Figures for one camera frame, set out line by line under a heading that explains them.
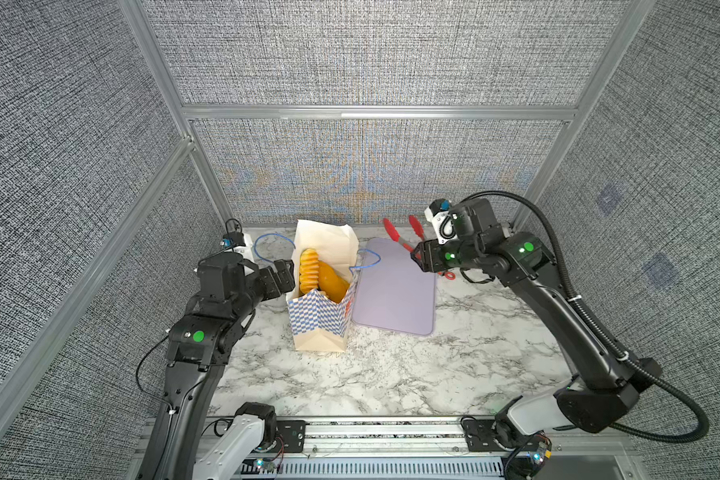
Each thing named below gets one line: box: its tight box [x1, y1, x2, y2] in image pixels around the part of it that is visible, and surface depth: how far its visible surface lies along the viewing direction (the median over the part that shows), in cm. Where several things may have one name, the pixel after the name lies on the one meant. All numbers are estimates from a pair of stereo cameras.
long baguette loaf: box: [318, 260, 350, 304], surface depth 94 cm
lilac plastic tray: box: [352, 238, 436, 336], surface depth 99 cm
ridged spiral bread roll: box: [299, 248, 319, 294], surface depth 92 cm
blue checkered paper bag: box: [287, 220, 359, 352], surface depth 84 cm
